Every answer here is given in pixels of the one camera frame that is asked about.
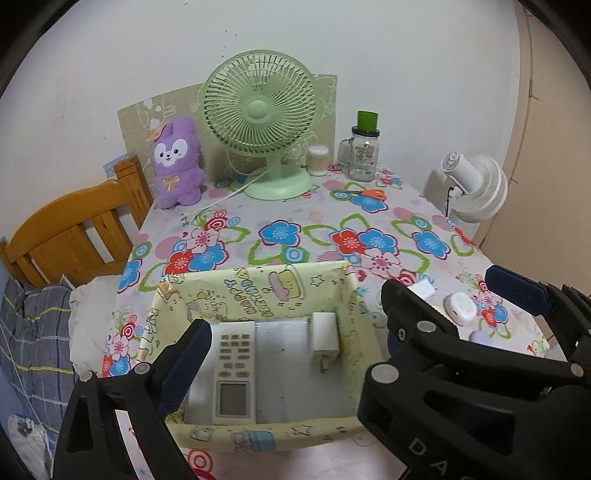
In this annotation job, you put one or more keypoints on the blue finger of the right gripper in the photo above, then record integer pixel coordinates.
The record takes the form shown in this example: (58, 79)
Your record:
(565, 310)

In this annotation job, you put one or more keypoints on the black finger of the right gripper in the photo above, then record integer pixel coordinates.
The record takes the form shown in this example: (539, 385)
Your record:
(413, 324)

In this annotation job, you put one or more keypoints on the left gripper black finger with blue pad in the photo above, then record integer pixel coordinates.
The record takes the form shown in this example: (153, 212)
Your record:
(90, 444)

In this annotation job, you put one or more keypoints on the white small charger plug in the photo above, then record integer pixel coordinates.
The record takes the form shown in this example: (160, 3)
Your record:
(323, 339)

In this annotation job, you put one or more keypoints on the white remote control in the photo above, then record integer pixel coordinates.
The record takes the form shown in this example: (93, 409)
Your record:
(234, 373)

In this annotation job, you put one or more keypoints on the grey round ball light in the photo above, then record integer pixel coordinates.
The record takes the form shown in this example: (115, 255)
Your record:
(480, 337)

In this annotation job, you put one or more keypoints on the white 45W charger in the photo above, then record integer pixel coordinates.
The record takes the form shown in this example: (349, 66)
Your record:
(423, 289)

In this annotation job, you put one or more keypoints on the white earbud case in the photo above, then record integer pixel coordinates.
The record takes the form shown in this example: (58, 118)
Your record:
(460, 308)

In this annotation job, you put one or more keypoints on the beige door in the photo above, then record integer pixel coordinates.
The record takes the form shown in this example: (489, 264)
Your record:
(543, 229)

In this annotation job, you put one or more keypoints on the plaid grey pillow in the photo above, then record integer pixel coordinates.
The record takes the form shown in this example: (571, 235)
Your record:
(35, 349)

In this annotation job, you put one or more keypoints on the floral tablecloth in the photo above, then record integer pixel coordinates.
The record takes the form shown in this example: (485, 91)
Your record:
(404, 238)

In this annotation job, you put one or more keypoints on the yellow cartoon storage box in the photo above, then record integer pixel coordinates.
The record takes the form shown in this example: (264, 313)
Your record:
(297, 405)

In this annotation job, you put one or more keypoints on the white blanket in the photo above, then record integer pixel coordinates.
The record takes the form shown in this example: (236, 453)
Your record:
(91, 307)

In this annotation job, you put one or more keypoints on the white standing fan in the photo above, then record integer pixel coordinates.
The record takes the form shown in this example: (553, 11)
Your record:
(480, 186)

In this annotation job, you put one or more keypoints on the glass jar mug green lid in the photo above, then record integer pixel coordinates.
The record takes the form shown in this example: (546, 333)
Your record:
(358, 155)

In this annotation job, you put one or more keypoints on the cotton swab container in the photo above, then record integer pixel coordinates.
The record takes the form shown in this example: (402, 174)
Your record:
(318, 160)

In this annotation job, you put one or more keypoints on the green desk fan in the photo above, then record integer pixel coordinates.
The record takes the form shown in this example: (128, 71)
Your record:
(260, 104)

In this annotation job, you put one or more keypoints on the purple plush bunny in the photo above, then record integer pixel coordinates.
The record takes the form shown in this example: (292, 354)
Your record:
(174, 159)

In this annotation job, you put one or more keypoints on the orange handled scissors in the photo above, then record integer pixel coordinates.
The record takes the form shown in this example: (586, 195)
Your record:
(349, 194)

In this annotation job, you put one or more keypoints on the beige cartoon wall board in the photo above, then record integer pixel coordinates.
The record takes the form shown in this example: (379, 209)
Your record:
(138, 121)

